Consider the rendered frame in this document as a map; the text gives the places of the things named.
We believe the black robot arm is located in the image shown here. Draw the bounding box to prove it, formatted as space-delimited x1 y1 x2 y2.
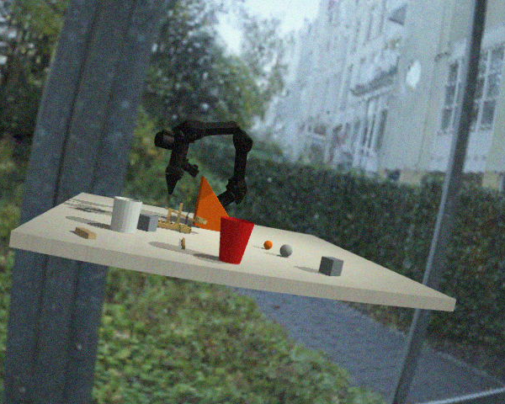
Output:
154 120 253 208

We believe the red plastic cup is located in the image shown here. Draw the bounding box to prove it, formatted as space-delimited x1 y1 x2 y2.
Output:
219 216 255 263

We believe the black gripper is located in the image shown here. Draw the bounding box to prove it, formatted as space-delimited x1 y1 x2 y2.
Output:
166 151 187 194

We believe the grey ball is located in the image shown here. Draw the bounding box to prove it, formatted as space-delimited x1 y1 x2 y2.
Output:
280 245 293 258

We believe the white mug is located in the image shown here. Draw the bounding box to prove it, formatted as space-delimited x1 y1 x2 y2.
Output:
110 196 142 234

